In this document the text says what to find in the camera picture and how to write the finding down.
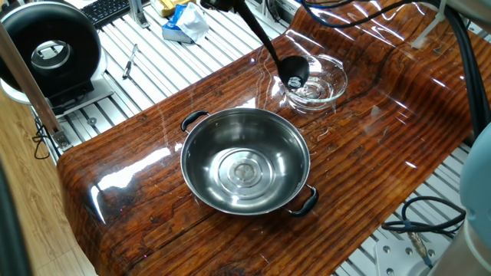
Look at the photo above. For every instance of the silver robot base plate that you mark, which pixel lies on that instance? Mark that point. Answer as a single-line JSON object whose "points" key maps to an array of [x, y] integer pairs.
{"points": [[399, 260]]}

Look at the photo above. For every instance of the yellow packet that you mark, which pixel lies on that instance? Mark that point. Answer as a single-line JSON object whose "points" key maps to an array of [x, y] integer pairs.
{"points": [[170, 7]]}

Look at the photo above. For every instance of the black keyboard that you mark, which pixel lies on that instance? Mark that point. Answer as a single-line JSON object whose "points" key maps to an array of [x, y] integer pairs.
{"points": [[103, 11]]}

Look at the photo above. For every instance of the grey metal washer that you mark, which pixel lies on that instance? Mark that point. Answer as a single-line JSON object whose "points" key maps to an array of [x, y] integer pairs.
{"points": [[91, 122]]}

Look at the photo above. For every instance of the small metal hand tool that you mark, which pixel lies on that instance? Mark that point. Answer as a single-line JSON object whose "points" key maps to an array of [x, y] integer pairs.
{"points": [[127, 69]]}

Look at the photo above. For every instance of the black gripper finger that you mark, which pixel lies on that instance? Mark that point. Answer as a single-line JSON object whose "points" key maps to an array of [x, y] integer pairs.
{"points": [[216, 4]]}

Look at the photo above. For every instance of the metal post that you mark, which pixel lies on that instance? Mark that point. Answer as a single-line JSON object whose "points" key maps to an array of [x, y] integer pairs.
{"points": [[138, 13]]}

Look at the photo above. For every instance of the black frame post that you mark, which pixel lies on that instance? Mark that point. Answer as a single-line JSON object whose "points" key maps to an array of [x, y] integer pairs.
{"points": [[9, 230]]}

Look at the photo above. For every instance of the clear glass bowl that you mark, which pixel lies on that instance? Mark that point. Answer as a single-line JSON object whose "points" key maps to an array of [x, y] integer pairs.
{"points": [[330, 84]]}

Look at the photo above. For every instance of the white zip tie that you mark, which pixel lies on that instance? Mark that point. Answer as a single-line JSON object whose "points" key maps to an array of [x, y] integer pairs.
{"points": [[429, 28]]}

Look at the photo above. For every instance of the brown frame bar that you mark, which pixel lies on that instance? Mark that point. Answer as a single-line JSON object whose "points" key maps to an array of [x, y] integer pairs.
{"points": [[27, 80]]}

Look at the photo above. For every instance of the wood-grain vinyl table cover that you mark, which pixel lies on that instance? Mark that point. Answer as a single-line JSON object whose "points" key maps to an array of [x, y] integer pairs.
{"points": [[153, 214]]}

